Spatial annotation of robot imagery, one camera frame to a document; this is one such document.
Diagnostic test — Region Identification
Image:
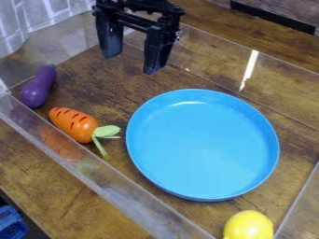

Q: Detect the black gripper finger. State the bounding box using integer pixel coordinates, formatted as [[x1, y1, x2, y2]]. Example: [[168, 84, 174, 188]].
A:
[[96, 12, 123, 59], [143, 25, 180, 75]]

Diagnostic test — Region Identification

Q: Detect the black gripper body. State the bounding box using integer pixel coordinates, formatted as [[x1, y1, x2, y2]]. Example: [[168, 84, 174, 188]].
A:
[[94, 0, 184, 32]]

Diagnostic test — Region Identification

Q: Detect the orange toy carrot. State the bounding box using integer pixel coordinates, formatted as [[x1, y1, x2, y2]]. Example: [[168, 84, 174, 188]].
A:
[[48, 106, 122, 156]]

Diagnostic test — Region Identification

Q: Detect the purple toy eggplant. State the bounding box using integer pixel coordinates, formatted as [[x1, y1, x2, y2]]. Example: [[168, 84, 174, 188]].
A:
[[20, 64, 57, 108]]

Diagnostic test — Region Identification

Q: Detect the blue round plate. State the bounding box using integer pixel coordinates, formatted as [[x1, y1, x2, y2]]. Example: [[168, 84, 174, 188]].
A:
[[126, 89, 280, 202]]

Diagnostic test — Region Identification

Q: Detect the yellow toy lemon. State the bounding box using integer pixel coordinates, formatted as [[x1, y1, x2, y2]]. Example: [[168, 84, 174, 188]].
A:
[[223, 210, 274, 239]]

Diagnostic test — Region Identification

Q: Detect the blue object at corner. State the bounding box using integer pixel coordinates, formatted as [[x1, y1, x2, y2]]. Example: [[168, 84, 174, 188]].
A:
[[0, 205, 28, 239]]

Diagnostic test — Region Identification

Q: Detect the clear acrylic tray wall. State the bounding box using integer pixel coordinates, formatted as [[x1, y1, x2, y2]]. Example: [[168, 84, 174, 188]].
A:
[[0, 4, 319, 239]]

